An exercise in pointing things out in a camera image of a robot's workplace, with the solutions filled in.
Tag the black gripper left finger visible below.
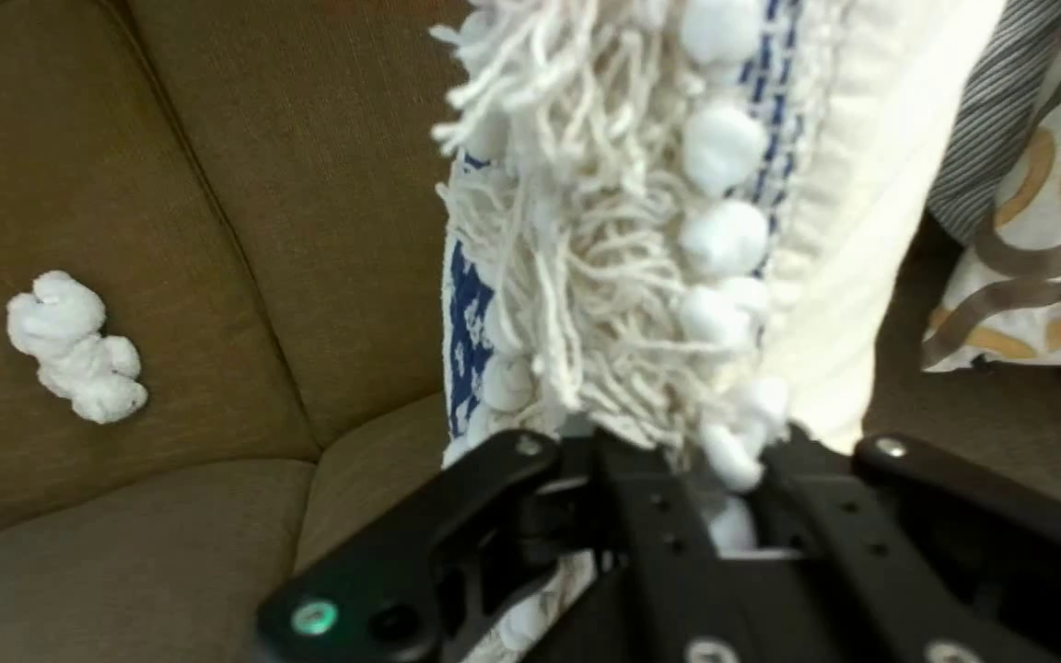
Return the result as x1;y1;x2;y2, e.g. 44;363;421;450
250;428;742;663

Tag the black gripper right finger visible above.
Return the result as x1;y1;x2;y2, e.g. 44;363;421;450
752;422;1061;663

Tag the yellow brown wave-pattern pillow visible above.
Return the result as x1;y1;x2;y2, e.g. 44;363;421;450
918;0;1061;380

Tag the white crumpled tissue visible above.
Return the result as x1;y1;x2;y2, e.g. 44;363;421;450
4;264;149;428

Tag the brown fabric sofa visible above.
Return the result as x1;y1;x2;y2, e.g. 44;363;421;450
0;0;1061;663

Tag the blue white fringed pillow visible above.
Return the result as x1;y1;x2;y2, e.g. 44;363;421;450
426;0;1008;663

